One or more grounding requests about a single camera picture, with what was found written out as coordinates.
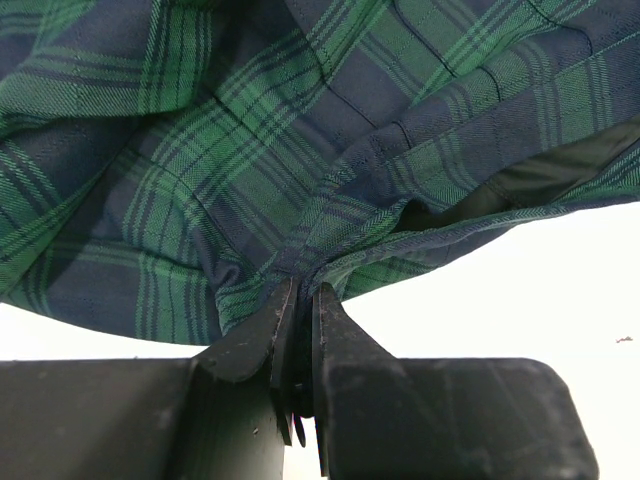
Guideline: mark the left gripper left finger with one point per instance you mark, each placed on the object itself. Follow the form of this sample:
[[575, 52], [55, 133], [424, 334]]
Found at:
[[221, 414]]

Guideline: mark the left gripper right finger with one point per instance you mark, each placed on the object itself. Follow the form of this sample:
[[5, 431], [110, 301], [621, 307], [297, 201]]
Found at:
[[383, 417]]

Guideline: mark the dark green plaid skirt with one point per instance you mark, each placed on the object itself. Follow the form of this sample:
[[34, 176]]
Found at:
[[166, 164]]

